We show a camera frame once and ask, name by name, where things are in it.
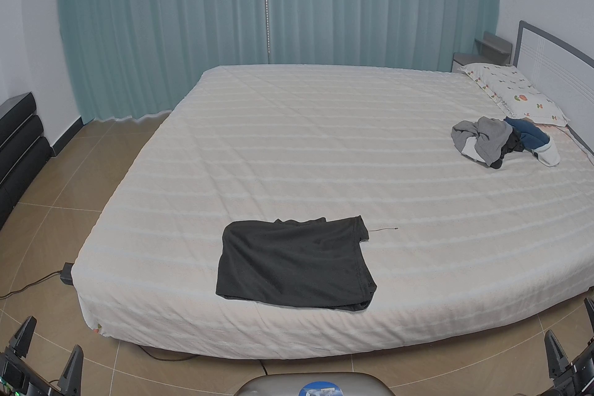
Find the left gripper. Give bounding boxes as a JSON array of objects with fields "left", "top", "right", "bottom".
[{"left": 0, "top": 316, "right": 84, "bottom": 396}]

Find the black T-shirt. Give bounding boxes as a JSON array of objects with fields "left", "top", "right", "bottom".
[{"left": 216, "top": 215, "right": 400, "bottom": 312}]

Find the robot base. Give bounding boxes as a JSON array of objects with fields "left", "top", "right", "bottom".
[{"left": 237, "top": 372, "right": 384, "bottom": 396}]

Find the black chest of drawers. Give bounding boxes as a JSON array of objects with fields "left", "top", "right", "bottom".
[{"left": 0, "top": 92, "right": 52, "bottom": 231}]

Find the pile of clothes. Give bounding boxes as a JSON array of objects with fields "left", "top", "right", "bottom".
[{"left": 451, "top": 116, "right": 561, "bottom": 170}]

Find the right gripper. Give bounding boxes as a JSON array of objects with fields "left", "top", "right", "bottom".
[{"left": 544, "top": 297, "right": 594, "bottom": 396}]

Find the grey bedside table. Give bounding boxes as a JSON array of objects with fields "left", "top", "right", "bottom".
[{"left": 452, "top": 31, "right": 514, "bottom": 73}]

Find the white printed pillow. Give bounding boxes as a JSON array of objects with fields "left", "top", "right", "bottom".
[{"left": 458, "top": 62, "right": 571, "bottom": 128}]

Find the bed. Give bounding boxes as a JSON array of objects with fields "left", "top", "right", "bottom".
[{"left": 71, "top": 19, "right": 594, "bottom": 360}]

